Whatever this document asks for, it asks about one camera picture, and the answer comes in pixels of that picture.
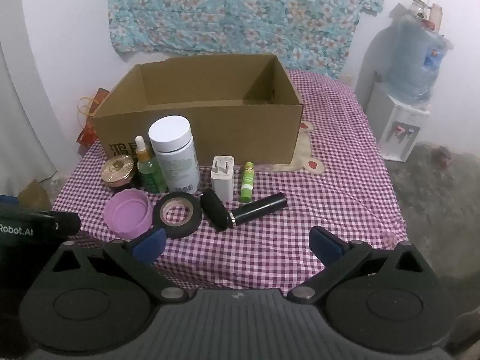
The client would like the brown cardboard box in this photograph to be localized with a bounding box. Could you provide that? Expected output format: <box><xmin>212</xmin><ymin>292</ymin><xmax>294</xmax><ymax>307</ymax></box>
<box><xmin>88</xmin><ymin>53</ymin><xmax>305</xmax><ymax>167</ymax></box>

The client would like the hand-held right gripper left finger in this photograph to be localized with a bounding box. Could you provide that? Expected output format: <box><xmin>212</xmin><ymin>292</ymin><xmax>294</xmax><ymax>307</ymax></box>
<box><xmin>49</xmin><ymin>228</ymin><xmax>189</xmax><ymax>303</ymax></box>

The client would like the black oval case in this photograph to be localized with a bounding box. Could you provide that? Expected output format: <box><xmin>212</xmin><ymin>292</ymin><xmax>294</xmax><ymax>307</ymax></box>
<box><xmin>200</xmin><ymin>189</ymin><xmax>231</xmax><ymax>231</ymax></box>

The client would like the brown paper bag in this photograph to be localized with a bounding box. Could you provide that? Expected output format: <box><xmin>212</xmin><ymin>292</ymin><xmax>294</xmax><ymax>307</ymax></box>
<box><xmin>18</xmin><ymin>179</ymin><xmax>52</xmax><ymax>211</ymax></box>

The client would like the green dropper bottle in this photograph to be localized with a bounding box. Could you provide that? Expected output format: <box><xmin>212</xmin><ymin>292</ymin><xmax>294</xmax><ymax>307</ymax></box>
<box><xmin>135</xmin><ymin>135</ymin><xmax>168</xmax><ymax>195</ymax></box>

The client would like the gold lidded cosmetic jar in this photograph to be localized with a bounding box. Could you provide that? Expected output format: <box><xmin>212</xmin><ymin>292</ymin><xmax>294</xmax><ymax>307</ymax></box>
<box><xmin>100</xmin><ymin>154</ymin><xmax>136</xmax><ymax>190</ymax></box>

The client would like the green lip balm stick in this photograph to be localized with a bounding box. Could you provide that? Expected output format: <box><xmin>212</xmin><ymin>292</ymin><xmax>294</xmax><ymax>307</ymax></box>
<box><xmin>240</xmin><ymin>162</ymin><xmax>256</xmax><ymax>202</ymax></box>

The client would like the white charger plug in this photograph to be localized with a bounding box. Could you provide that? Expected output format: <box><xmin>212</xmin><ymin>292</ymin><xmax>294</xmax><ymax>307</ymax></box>
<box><xmin>210</xmin><ymin>155</ymin><xmax>235</xmax><ymax>202</ymax></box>

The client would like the white water dispenser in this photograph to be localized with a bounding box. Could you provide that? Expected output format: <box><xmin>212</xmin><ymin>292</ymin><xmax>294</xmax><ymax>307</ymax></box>
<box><xmin>365</xmin><ymin>80</ymin><xmax>432</xmax><ymax>164</ymax></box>

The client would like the white plastic bottle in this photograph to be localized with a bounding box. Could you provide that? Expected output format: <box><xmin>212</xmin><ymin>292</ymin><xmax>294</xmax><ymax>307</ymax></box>
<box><xmin>148</xmin><ymin>115</ymin><xmax>200</xmax><ymax>194</ymax></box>

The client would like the clear plastic container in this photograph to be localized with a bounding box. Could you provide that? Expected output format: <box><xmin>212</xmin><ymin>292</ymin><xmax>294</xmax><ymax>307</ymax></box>
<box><xmin>408</xmin><ymin>0</ymin><xmax>429</xmax><ymax>19</ymax></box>

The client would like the black cylindrical tube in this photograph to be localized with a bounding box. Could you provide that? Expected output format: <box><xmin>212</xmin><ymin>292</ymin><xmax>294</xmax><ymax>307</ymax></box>
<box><xmin>229</xmin><ymin>192</ymin><xmax>289</xmax><ymax>227</ymax></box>

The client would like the black tape roll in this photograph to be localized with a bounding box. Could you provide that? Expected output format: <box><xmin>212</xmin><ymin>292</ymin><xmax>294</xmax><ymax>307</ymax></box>
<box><xmin>152</xmin><ymin>192</ymin><xmax>204</xmax><ymax>239</ymax></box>

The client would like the purple plastic lid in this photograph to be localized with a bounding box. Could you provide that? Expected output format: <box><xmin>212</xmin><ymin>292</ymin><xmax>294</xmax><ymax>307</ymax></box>
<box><xmin>103</xmin><ymin>189</ymin><xmax>154</xmax><ymax>241</ymax></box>

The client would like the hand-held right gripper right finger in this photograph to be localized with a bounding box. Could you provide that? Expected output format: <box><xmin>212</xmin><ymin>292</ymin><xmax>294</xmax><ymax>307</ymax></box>
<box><xmin>288</xmin><ymin>226</ymin><xmax>436</xmax><ymax>304</ymax></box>

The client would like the teal floral cloth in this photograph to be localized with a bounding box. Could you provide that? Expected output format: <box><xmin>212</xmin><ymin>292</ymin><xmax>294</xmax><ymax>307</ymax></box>
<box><xmin>107</xmin><ymin>0</ymin><xmax>387</xmax><ymax>80</ymax></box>

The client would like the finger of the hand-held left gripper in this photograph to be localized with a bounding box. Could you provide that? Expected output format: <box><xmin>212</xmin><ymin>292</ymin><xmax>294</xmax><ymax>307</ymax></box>
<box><xmin>49</xmin><ymin>211</ymin><xmax>82</xmax><ymax>235</ymax></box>

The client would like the red snack packet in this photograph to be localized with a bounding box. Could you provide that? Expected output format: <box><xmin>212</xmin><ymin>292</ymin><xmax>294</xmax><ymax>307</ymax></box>
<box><xmin>77</xmin><ymin>88</ymin><xmax>110</xmax><ymax>147</ymax></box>

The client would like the purple checkered tablecloth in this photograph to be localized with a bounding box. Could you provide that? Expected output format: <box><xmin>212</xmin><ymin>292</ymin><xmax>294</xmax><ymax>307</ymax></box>
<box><xmin>52</xmin><ymin>69</ymin><xmax>409</xmax><ymax>297</ymax></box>

